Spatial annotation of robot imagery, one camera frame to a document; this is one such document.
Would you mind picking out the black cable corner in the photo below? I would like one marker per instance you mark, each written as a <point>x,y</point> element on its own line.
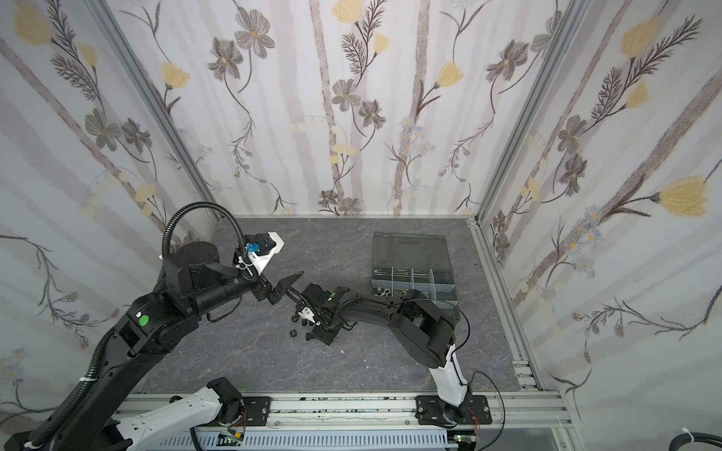
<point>687,437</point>

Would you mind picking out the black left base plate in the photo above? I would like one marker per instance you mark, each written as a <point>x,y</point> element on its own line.
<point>254,412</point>

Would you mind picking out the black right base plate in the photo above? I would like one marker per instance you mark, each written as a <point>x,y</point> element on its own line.
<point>431,411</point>

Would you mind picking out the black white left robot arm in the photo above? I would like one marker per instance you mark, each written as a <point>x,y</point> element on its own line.
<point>193,282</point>

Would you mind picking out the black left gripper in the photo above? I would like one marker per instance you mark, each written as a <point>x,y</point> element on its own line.
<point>262,290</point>

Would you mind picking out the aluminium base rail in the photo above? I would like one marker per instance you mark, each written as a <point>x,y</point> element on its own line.
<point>521,420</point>

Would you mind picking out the green plastic organizer box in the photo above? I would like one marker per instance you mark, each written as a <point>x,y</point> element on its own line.
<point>401,262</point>

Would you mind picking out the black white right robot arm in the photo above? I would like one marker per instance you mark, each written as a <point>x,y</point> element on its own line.
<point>424,330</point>

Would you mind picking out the white slotted cable duct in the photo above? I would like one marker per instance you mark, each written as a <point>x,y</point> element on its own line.
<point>312,440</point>

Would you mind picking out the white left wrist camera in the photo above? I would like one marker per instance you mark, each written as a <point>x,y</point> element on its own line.
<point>258,251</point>

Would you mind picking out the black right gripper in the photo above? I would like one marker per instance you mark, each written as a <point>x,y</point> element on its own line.
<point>328,315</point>

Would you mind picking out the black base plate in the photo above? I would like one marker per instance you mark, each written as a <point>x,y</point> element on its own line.
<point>431,411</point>
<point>254,412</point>

